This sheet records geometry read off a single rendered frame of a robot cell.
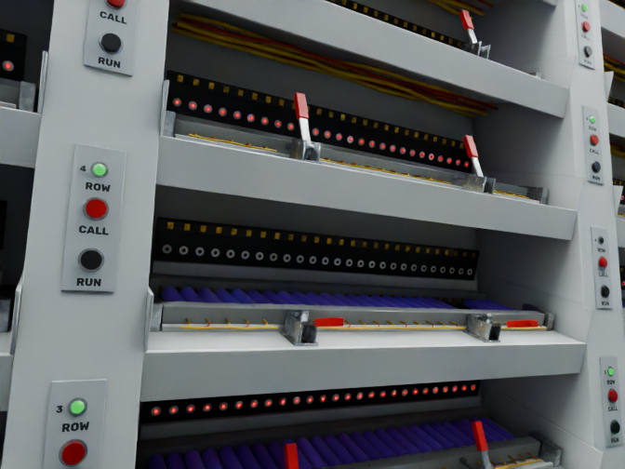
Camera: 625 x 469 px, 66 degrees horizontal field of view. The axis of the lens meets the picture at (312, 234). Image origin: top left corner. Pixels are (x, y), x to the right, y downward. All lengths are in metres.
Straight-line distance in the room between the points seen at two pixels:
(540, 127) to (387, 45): 0.35
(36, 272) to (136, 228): 0.08
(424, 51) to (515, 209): 0.24
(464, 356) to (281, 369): 0.24
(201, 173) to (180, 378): 0.19
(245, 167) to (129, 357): 0.20
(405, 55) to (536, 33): 0.35
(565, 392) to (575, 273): 0.18
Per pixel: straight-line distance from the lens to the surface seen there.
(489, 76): 0.75
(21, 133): 0.46
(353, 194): 0.54
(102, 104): 0.47
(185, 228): 0.62
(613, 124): 0.97
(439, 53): 0.69
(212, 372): 0.47
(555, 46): 0.92
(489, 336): 0.68
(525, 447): 0.82
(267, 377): 0.49
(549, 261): 0.84
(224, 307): 0.51
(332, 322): 0.44
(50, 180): 0.45
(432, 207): 0.61
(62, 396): 0.44
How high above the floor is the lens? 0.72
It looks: 9 degrees up
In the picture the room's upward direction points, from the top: 1 degrees clockwise
